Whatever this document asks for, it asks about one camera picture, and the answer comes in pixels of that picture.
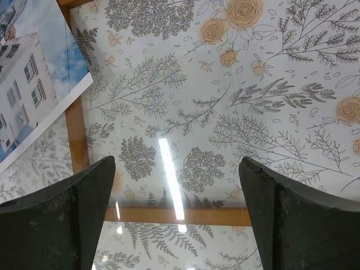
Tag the building photo print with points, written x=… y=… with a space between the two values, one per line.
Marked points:
x=42 y=72

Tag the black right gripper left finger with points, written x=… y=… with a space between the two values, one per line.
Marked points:
x=59 y=226

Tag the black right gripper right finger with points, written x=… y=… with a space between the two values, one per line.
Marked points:
x=296 y=226

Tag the clear glass pane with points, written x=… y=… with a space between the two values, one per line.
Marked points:
x=313 y=71

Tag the wooden picture frame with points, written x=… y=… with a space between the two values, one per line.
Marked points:
x=180 y=215

